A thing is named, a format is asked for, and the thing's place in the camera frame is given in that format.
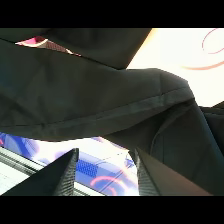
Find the black pants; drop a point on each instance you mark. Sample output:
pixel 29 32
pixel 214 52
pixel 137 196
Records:
pixel 83 93

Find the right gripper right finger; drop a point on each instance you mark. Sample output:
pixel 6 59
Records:
pixel 160 180

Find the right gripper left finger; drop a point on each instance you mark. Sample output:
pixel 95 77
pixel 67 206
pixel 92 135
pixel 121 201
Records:
pixel 56 176

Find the silver frame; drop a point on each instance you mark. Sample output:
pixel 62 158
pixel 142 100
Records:
pixel 13 176

